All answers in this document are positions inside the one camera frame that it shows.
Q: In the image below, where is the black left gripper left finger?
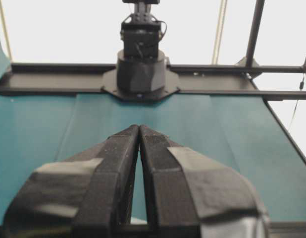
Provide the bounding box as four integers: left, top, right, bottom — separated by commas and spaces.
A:
2, 125, 139, 238

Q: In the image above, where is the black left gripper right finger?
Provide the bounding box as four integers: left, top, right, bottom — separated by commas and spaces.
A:
139, 125, 269, 238

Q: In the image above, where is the black metal frame rail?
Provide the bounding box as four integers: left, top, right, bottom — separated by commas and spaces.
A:
0, 63, 306, 102

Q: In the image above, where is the black vertical frame post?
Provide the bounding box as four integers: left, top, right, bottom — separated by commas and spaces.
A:
246, 0, 265, 67

